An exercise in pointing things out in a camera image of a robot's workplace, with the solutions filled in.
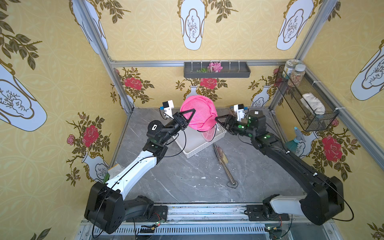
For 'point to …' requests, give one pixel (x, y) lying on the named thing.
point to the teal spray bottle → (292, 145)
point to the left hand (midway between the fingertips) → (191, 108)
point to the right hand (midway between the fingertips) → (221, 119)
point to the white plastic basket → (192, 141)
